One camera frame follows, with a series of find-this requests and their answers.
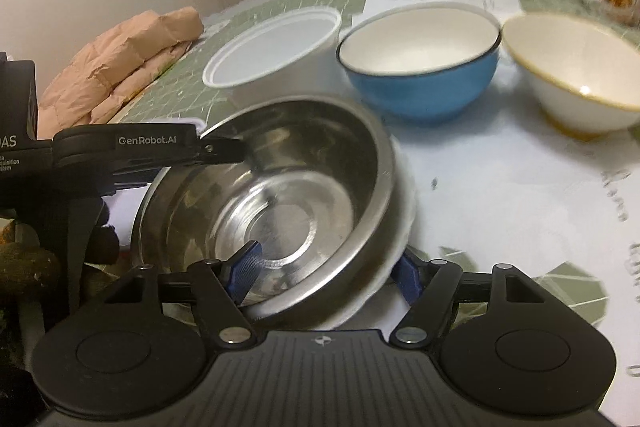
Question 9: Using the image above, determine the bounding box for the stainless steel bowl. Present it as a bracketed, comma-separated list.
[131, 96, 398, 308]

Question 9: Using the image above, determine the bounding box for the person's left hand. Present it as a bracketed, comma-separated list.
[0, 199, 122, 308]

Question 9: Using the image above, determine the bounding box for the blue bowl with black rim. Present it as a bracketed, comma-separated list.
[336, 4, 502, 120]

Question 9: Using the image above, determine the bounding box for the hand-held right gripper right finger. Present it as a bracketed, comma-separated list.
[390, 248, 551, 350]

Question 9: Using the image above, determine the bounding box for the green checked tablecloth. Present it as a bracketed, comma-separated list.
[95, 0, 640, 408]

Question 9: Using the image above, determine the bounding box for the white scalloped plate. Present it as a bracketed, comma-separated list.
[240, 134, 420, 329]

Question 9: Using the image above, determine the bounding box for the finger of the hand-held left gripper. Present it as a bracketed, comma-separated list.
[52, 123, 247, 186]

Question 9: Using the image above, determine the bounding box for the tan puffy jacket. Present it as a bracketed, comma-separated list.
[37, 6, 205, 138]

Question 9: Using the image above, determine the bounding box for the white plastic bowl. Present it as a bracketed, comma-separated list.
[202, 7, 343, 108]

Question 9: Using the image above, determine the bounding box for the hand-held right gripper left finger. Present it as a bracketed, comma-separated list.
[102, 239, 263, 350]

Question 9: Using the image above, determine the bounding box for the yellow and blue plate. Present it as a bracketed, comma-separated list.
[501, 12, 640, 142]

